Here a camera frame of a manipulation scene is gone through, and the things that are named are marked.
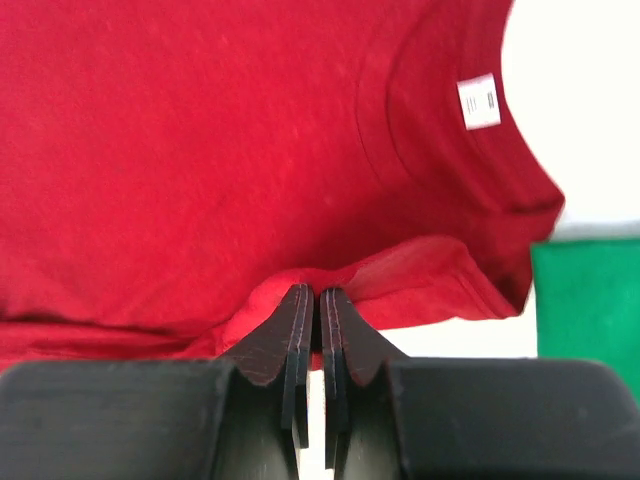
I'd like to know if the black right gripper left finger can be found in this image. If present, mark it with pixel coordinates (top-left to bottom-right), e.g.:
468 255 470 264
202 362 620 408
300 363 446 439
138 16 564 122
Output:
1 285 314 479

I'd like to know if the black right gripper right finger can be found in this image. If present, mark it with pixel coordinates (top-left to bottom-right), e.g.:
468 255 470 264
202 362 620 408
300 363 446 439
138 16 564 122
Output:
319 288 639 479

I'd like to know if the red t-shirt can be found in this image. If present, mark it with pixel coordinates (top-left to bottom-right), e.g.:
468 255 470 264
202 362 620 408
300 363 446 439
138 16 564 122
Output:
1 1 564 367

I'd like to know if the green folded t-shirt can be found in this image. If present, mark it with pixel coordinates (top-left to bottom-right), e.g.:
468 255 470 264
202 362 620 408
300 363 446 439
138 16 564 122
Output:
531 238 639 397

